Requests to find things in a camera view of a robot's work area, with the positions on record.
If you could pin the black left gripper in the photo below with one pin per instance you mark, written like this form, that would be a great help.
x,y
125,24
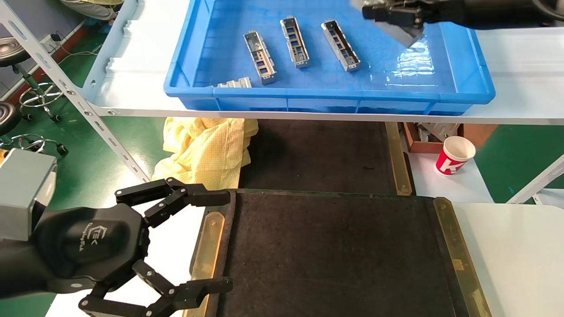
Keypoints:
x,y
88,242

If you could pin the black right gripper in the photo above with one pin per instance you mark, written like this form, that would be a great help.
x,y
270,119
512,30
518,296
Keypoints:
x,y
476,12

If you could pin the grey metal rail part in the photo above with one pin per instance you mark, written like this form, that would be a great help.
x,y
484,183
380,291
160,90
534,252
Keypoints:
x,y
260,57
407,34
294,42
340,45

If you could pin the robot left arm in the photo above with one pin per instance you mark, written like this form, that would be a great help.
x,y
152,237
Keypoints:
x,y
17,268

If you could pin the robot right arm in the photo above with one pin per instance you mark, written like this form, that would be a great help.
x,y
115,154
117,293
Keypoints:
x,y
551,9

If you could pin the amber tray edge strip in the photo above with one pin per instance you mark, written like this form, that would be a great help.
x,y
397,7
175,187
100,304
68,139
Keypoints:
x,y
462,259
207,255

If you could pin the yellow cloth garment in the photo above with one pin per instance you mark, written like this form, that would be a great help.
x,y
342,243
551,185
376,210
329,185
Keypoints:
x,y
207,149

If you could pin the blue plastic bin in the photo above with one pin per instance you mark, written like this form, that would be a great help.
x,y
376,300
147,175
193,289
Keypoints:
x,y
330,94

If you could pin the brown cardboard box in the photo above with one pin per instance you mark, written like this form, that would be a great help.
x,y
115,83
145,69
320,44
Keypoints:
x,y
476,132

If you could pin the amber mat edge strip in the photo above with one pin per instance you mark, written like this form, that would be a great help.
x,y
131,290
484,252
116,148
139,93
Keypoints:
x,y
398,158

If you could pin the black conveyor belt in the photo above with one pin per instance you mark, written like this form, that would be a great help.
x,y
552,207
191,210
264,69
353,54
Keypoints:
x,y
330,255

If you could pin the red and white paper cup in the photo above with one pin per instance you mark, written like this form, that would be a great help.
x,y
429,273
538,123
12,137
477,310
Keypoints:
x,y
454,156

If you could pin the black felt mat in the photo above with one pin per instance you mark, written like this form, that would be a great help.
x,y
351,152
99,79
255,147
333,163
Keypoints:
x,y
317,154

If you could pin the small grey metal block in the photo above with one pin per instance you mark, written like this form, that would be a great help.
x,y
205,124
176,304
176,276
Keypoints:
x,y
235,82

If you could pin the white perforated shelf upright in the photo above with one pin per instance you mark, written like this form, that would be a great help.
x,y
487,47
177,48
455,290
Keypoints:
x,y
75,97

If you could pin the black round swivel stool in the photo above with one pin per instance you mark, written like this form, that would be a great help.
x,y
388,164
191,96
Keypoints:
x,y
17,55
9,119

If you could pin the white shelf leg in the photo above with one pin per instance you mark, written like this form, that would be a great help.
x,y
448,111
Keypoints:
x,y
535,180

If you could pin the person in pale coat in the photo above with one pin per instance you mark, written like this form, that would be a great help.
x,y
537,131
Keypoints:
x,y
92,8

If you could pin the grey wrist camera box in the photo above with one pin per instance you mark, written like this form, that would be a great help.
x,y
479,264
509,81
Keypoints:
x,y
22,189

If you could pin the white wall power outlet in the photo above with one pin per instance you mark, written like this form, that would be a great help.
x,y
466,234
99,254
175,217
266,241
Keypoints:
x,y
50,43

